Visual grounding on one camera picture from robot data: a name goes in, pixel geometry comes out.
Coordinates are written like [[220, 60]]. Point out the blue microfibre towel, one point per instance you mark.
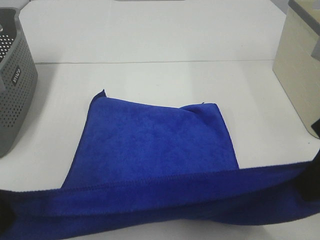
[[137, 164]]

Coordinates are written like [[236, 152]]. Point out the beige storage box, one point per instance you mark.
[[297, 61]]

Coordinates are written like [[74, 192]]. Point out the grey perforated plastic basket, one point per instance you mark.
[[18, 77]]

